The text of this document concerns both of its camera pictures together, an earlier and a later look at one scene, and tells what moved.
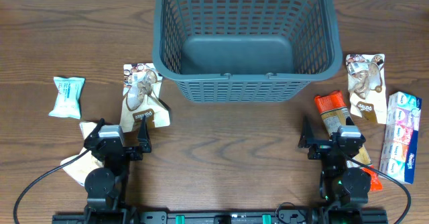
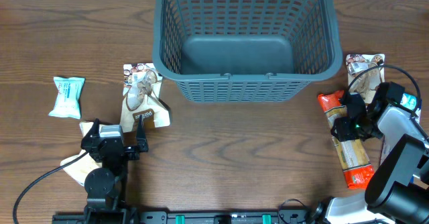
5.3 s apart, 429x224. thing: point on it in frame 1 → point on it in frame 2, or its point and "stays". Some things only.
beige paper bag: (79, 169) stays
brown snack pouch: (141, 98) stays
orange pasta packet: (334, 112) stays
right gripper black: (323, 146) → (346, 130)
